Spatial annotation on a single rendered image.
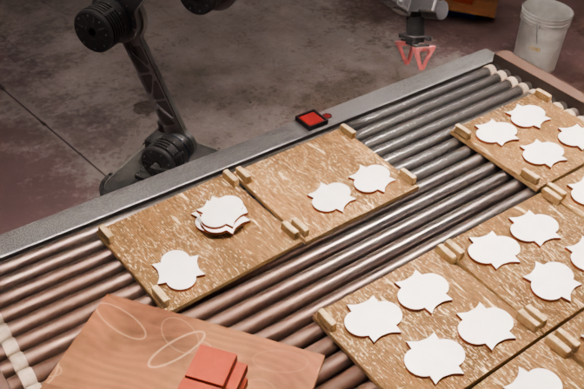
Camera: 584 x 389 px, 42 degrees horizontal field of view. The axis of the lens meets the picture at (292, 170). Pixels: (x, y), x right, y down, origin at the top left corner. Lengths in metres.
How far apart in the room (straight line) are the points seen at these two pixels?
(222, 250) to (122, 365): 0.49
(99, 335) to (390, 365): 0.63
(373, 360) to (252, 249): 0.44
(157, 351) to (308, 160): 0.87
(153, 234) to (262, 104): 2.27
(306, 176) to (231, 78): 2.29
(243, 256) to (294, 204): 0.25
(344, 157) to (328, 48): 2.54
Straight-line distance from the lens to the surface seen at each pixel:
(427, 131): 2.49
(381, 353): 1.77
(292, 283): 1.92
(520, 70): 2.87
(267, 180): 2.19
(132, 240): 2.02
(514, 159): 2.41
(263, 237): 2.01
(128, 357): 1.63
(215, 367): 1.31
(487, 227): 2.14
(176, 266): 1.92
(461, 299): 1.92
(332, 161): 2.27
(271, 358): 1.61
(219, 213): 2.02
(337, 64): 4.62
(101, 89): 4.39
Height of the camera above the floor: 2.31
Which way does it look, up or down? 38 degrees down
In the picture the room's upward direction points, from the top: 3 degrees clockwise
